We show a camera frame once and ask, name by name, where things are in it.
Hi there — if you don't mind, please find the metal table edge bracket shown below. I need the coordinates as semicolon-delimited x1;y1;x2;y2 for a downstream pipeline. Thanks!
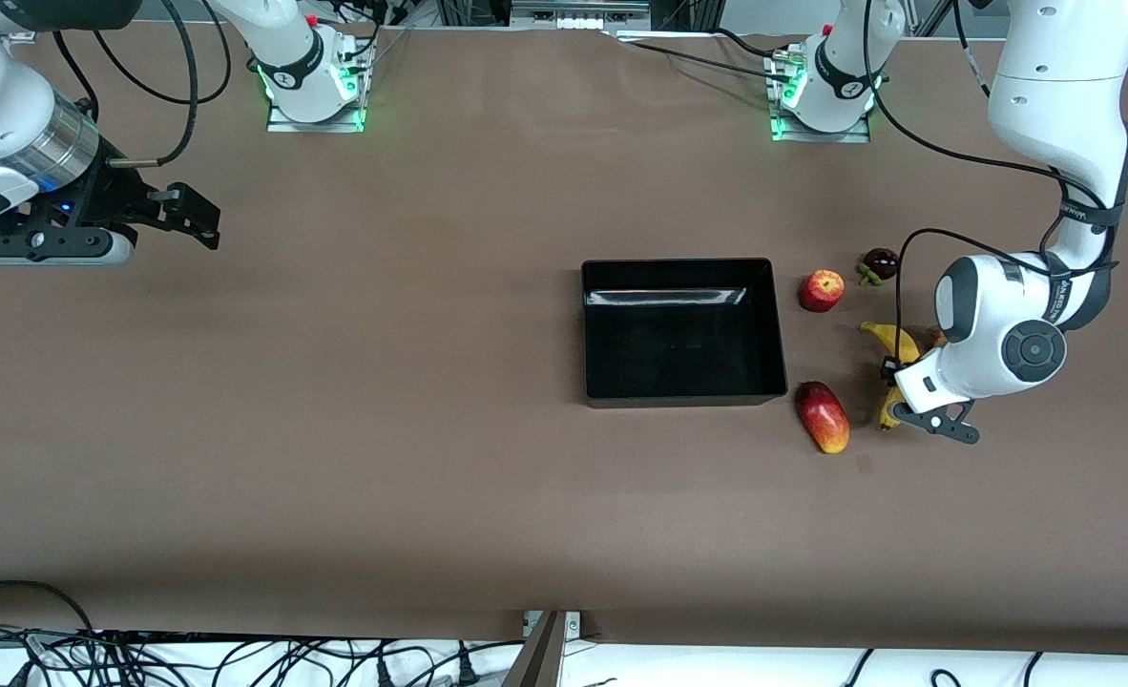
523;611;582;638

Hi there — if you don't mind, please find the black cable across table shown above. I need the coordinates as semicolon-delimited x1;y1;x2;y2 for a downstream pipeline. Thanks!
612;27;799;82

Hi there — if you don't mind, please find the red apple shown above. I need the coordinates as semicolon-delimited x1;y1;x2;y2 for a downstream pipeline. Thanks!
799;270;846;314

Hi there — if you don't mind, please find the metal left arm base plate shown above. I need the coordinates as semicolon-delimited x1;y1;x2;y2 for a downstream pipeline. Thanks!
769;48;872;144

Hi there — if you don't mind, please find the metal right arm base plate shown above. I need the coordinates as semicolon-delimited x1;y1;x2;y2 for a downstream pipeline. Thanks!
266;52;366;133

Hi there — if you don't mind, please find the black arched cable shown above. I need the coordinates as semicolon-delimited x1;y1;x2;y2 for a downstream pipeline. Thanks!
0;579;97;635

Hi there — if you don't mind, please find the tangled black cable bundle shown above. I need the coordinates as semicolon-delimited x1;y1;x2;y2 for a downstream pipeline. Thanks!
0;622;527;687

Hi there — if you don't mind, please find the yellow banana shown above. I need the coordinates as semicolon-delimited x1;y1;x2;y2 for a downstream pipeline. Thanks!
860;322;923;431

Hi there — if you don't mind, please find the black rectangular plastic box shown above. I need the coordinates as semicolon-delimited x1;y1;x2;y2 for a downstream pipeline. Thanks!
580;258;790;409

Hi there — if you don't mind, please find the black looped right arm cable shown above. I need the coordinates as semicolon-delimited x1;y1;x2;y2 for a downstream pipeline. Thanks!
53;0;233;108

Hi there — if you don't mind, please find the red yellow mango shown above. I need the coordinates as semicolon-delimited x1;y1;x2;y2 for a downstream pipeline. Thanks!
795;381;851;455

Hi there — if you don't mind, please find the grey power strip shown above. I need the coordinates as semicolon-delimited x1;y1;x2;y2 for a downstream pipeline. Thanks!
510;0;653;30

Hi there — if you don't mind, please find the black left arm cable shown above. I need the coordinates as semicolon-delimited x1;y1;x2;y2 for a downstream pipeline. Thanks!
865;0;1123;383

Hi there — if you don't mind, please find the dark camera stand pole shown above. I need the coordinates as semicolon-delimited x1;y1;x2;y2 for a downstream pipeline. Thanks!
502;611;565;687

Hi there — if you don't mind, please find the dark purple mangosteen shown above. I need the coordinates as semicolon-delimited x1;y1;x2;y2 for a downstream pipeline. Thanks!
858;247;901;286

